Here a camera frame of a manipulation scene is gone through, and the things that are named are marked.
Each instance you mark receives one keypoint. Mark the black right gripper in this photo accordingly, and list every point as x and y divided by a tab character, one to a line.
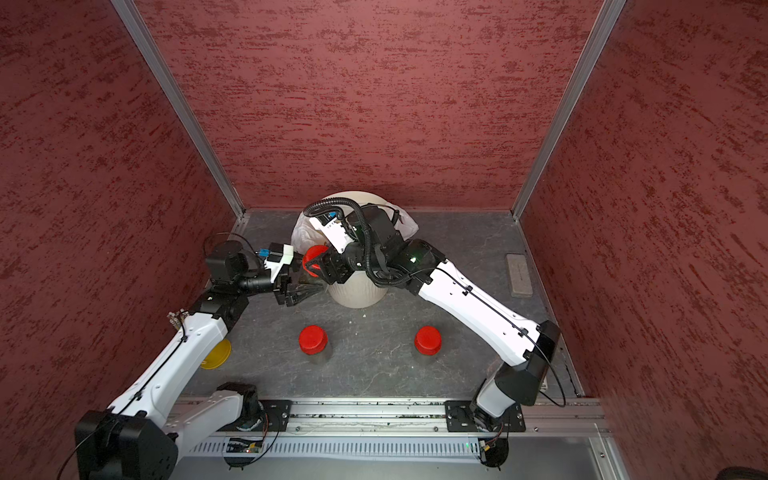
334	262

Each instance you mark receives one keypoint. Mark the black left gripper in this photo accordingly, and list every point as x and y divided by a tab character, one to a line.
283	287

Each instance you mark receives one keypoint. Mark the red lid jar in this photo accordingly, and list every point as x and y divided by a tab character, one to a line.
313	262
427	344
315	344

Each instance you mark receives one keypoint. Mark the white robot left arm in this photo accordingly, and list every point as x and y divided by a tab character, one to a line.
134	438

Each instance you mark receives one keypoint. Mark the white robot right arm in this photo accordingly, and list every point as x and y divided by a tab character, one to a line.
375	266

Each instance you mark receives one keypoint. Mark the cream plastic trash bin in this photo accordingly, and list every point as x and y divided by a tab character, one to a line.
358	291

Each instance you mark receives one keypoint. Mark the white printed bin liner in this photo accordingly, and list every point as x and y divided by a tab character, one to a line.
304	235

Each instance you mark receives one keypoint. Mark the yellow pencil cup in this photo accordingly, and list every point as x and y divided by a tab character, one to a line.
217	356

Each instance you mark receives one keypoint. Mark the grey rectangular pad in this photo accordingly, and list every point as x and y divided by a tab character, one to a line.
519	276

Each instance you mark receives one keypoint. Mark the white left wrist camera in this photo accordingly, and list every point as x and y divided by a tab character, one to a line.
275	257

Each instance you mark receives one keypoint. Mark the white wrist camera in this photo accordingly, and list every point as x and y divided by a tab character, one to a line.
275	257
331	225

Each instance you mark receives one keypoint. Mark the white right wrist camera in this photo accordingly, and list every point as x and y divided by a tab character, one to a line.
331	225

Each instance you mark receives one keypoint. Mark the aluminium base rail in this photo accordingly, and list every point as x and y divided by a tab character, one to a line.
424	417

